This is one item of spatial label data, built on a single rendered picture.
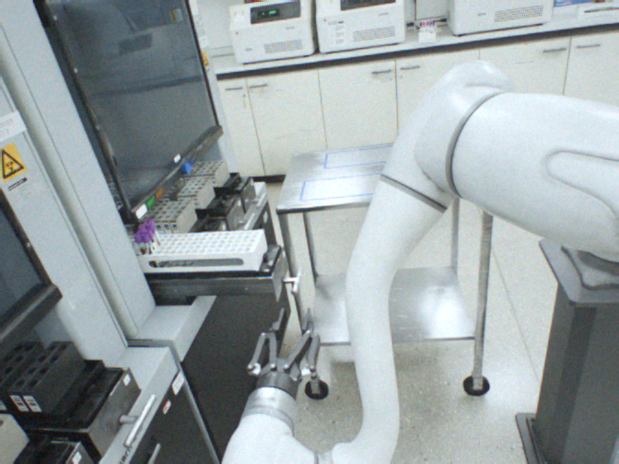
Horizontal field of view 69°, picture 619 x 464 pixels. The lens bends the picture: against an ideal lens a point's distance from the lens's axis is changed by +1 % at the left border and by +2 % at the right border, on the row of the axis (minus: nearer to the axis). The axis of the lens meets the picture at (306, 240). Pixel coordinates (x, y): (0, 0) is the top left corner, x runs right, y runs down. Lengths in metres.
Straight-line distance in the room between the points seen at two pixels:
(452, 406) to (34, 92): 1.53
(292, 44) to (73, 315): 2.60
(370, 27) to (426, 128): 2.61
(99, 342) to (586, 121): 0.87
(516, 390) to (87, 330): 1.43
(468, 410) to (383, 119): 2.11
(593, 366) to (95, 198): 1.19
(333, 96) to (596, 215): 2.88
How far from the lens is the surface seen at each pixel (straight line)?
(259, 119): 3.40
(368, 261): 0.60
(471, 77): 0.60
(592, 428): 1.50
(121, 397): 0.91
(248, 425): 0.76
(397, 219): 0.59
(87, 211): 0.96
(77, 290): 0.94
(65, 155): 0.94
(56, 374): 0.89
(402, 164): 0.59
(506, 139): 0.49
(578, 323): 1.24
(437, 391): 1.80
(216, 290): 1.08
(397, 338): 1.58
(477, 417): 1.75
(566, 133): 0.48
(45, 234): 0.88
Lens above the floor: 1.38
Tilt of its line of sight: 30 degrees down
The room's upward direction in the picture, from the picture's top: 10 degrees counter-clockwise
